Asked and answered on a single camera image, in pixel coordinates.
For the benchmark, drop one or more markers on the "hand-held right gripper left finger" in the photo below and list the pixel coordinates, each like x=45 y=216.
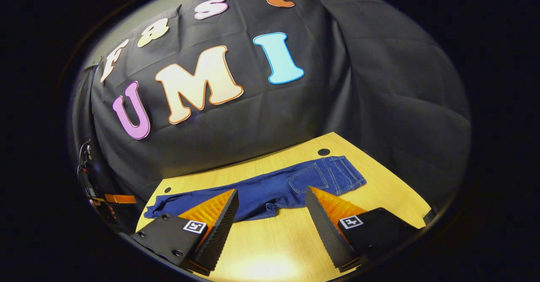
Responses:
x=219 y=229

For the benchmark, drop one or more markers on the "black backdrop cloth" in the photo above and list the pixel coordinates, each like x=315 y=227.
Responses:
x=261 y=117

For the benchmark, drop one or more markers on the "blue jeans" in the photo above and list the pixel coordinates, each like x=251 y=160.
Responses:
x=261 y=193

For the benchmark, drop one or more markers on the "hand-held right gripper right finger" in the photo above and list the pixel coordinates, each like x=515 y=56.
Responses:
x=327 y=231

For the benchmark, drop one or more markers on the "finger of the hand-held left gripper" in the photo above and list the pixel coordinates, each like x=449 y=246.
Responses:
x=122 y=198

